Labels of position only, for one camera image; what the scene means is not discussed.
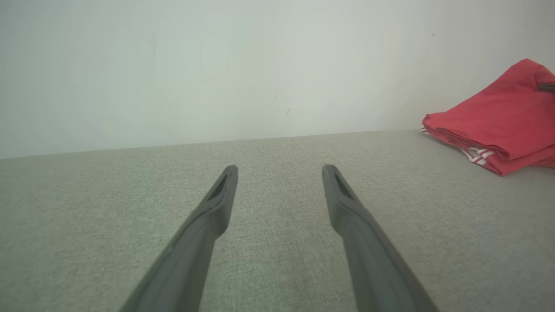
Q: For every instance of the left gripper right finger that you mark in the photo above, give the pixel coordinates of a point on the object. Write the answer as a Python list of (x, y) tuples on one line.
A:
[(373, 264)]

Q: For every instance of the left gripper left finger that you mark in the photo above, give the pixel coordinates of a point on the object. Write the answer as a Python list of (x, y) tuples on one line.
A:
[(190, 260)]

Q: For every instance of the red Bulls 23 shorts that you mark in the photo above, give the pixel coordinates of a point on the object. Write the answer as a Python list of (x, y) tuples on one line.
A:
[(520, 164)]

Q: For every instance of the red and white jersey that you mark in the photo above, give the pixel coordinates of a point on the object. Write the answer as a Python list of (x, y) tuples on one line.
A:
[(503, 112)]

